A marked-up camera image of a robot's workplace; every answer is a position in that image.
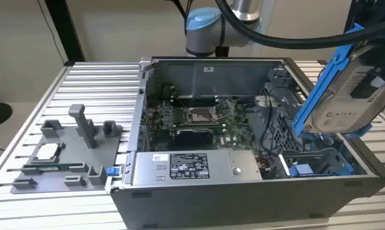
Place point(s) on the silver power supply unit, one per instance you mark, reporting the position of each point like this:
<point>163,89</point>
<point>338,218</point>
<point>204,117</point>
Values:
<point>147,172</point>

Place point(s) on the black frame post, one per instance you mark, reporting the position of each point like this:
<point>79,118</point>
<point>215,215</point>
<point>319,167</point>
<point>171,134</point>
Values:
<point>67,31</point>

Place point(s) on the grey open PC case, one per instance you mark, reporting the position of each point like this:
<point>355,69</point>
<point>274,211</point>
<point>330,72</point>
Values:
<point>211,206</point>

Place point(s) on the empty blue disk carrier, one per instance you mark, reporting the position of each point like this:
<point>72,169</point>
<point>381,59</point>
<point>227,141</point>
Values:
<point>299,170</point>

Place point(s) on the grey metal disk bay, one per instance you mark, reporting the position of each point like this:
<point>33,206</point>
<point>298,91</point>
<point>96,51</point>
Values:
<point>284,137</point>

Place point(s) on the CPU socket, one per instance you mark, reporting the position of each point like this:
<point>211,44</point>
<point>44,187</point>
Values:
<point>200,116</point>

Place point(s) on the grey parts rack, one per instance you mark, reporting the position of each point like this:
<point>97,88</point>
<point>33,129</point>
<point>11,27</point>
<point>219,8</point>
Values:
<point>69,141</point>

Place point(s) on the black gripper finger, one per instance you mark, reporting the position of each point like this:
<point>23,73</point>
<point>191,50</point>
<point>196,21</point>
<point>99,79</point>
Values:
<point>365,90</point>

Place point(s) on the silver CPU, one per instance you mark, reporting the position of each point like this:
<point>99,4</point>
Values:
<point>47,151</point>

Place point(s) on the green RAM stick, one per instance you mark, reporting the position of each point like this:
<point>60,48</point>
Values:
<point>61,166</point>

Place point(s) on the thin metal locking lever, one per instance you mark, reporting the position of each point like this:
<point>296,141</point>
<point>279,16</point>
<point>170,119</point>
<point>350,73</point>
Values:
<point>182,103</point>

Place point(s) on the black RAM slot bank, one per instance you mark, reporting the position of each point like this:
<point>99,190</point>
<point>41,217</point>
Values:
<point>195,100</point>
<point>195,124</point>

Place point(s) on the blue case latch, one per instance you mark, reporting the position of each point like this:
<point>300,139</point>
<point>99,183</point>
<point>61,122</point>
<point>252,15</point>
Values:
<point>112,171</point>

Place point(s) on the green Dell motherboard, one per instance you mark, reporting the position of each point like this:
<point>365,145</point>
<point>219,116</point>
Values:
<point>238,134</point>

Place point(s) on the black cooler block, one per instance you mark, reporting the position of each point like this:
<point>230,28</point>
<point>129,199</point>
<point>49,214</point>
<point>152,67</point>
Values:
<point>192,137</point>

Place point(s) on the hard disk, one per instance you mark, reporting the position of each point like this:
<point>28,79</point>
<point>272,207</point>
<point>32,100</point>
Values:
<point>335,107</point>

